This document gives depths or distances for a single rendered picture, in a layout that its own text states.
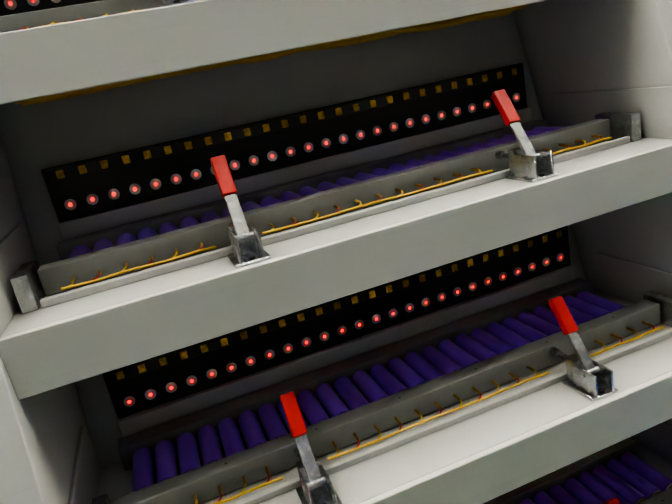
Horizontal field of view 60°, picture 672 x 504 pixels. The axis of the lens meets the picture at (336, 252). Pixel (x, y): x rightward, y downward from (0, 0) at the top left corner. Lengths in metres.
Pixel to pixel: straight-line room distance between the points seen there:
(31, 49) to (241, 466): 0.36
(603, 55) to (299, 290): 0.43
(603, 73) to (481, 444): 0.41
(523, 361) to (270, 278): 0.28
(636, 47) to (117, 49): 0.48
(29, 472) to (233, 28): 0.35
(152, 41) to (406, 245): 0.25
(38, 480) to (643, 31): 0.64
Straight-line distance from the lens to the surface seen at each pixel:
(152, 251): 0.50
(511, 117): 0.56
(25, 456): 0.46
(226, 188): 0.47
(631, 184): 0.60
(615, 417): 0.59
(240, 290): 0.44
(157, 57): 0.47
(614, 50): 0.70
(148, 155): 0.61
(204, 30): 0.47
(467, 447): 0.52
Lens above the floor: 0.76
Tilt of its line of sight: 2 degrees down
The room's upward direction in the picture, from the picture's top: 16 degrees counter-clockwise
